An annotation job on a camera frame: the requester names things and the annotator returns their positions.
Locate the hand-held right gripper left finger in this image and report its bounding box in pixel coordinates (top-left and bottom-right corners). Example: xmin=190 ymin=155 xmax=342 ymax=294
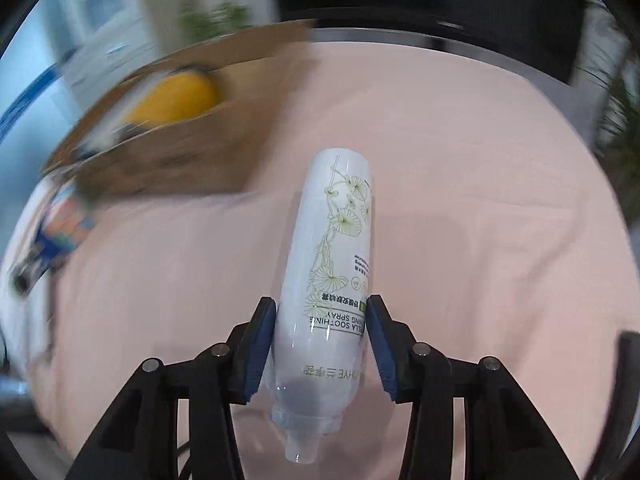
xmin=65 ymin=297 xmax=277 ymax=480

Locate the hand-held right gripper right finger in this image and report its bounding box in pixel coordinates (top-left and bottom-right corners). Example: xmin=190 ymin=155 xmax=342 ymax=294
xmin=366 ymin=294 xmax=583 ymax=480

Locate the white spray bottle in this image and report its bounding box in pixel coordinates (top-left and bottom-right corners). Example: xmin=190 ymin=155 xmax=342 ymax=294
xmin=270 ymin=147 xmax=374 ymax=464

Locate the cardboard box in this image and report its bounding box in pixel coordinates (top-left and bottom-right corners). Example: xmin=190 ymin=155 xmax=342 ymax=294
xmin=42 ymin=19 xmax=321 ymax=201

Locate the pink tablecloth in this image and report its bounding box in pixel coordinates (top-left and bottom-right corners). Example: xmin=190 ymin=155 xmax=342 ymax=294
xmin=20 ymin=35 xmax=633 ymax=480

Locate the yellow round object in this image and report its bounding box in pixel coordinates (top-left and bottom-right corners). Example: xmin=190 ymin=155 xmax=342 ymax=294
xmin=122 ymin=69 xmax=223 ymax=126

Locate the white cabinet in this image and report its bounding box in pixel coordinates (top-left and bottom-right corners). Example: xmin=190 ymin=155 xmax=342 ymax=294
xmin=55 ymin=0 xmax=166 ymax=91

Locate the green potted plant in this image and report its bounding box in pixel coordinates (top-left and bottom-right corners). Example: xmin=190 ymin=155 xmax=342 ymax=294
xmin=177 ymin=2 xmax=256 ymax=43

